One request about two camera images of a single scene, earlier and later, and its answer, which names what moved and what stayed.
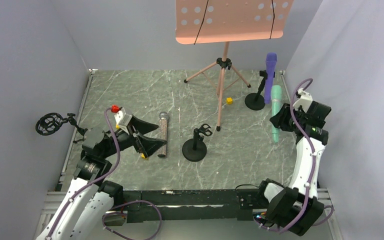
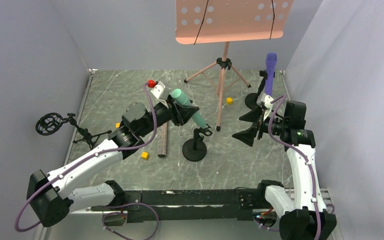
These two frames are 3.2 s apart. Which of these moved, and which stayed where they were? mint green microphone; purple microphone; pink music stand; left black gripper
Moved: mint green microphone; left black gripper
Stayed: pink music stand; purple microphone
